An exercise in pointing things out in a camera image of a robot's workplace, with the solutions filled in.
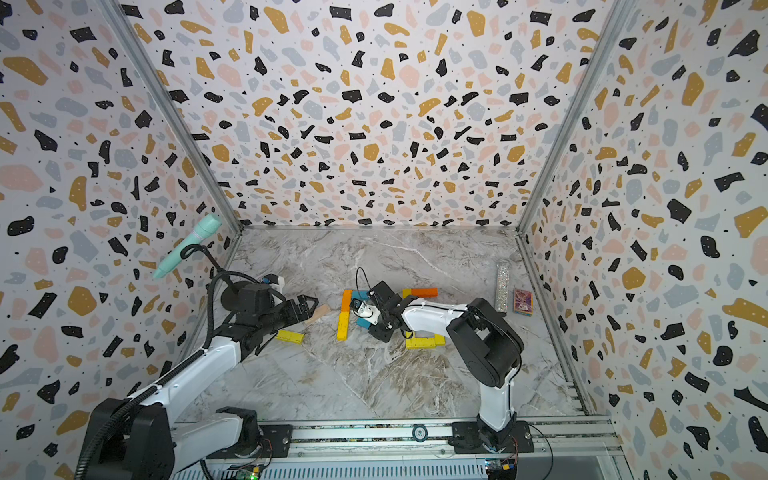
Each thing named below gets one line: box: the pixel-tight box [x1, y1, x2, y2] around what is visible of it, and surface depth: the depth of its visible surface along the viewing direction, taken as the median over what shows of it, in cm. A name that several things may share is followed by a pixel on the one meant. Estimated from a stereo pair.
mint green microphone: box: [152, 214, 222, 279], surface depth 78 cm
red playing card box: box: [513, 288, 535, 317], surface depth 102 cm
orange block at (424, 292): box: [411, 288, 439, 297], surface depth 105 cm
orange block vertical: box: [342, 289, 353, 312], surface depth 102 cm
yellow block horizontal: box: [276, 330, 304, 345], surface depth 92 cm
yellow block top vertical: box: [406, 337, 436, 349], surface depth 92 cm
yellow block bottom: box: [336, 304, 350, 341], surface depth 96 cm
